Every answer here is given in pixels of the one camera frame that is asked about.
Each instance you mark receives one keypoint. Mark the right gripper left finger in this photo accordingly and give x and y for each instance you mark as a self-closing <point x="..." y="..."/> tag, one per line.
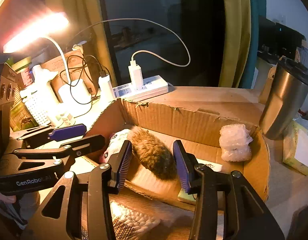
<point x="59" y="215"/>

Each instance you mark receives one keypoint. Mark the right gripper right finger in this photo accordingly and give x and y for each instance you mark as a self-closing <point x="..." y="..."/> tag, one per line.
<point x="245" y="217"/>

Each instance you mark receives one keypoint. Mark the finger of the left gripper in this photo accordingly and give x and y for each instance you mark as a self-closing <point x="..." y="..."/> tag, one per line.
<point x="76" y="148"/>
<point x="51" y="133"/>

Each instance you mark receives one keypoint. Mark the pink plush toy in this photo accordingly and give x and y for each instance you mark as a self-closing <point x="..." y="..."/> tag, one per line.
<point x="116" y="141"/>

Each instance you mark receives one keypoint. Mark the bubble wrap roll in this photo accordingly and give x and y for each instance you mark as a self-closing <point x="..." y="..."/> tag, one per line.
<point x="237" y="154"/>
<point x="233" y="136"/>

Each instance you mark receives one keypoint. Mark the brown furry plush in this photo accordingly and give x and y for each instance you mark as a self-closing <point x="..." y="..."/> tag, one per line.
<point x="153" y="154"/>

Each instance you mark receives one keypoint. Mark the small clear bottle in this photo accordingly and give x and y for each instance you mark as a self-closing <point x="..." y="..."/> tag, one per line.
<point x="68" y="119"/>

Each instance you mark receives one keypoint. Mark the white perforated basket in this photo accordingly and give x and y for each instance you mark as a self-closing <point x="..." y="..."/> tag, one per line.
<point x="41" y="102"/>

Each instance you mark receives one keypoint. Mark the packaged paper cups bag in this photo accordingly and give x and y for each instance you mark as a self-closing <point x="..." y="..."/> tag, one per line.
<point x="20" y="118"/>

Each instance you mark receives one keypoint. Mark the white desk lamp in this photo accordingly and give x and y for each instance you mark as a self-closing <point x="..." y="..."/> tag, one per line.
<point x="43" y="27"/>

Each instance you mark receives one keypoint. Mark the brown cardboard package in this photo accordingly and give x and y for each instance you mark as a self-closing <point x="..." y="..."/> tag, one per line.
<point x="75" y="64"/>

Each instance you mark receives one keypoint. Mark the red jar yellow lid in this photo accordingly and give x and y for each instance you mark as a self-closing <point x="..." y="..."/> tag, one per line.
<point x="22" y="70"/>

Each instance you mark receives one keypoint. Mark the brown cardboard box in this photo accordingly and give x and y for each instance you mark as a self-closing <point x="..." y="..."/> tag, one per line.
<point x="198" y="129"/>

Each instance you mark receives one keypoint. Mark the yellow tissue box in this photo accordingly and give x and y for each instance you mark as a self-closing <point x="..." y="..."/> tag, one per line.
<point x="295" y="147"/>

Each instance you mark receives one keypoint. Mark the white power strip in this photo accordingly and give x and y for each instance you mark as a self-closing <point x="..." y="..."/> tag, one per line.
<point x="153" y="86"/>

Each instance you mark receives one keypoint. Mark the steel travel mug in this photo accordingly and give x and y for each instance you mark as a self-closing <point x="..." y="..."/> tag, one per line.
<point x="287" y="94"/>

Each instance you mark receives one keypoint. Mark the yellow-green curtain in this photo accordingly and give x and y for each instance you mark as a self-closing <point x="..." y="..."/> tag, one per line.
<point x="186" y="42"/>

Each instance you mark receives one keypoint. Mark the black monitor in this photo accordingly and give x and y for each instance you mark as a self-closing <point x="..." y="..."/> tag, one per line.
<point x="277" y="40"/>

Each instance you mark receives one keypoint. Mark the white charger with black cable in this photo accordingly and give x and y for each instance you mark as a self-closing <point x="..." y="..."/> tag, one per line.
<point x="104" y="84"/>

